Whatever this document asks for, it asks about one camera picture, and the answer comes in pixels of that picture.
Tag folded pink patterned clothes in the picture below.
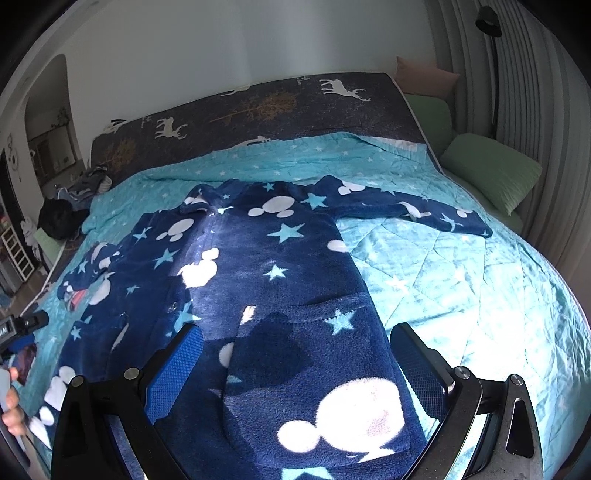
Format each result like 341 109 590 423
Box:
64 289 87 310

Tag turquoise quilted bedspread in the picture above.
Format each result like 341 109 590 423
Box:
13 131 591 480

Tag grey striped clothes pile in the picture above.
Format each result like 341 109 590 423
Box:
55 165 112 208

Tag navy fleece star pajama top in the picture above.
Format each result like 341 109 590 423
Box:
29 176 492 479

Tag small picture card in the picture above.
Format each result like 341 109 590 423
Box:
13 344 37 385

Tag white shelf rack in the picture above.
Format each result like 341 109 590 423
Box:
1 225 35 282

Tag green pillow near curtain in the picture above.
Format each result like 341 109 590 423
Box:
440 133 542 215

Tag grey pleated curtain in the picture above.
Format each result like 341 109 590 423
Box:
426 1 590 301

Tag person's left hand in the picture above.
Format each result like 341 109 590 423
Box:
2 367 27 437

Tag black garment pile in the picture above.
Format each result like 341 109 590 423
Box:
38 199 90 240

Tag green pillow behind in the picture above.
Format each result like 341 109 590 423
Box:
405 94 455 157

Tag black floor lamp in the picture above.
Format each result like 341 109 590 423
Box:
475 5 503 139

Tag pink pillow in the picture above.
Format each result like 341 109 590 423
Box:
394 56 460 100

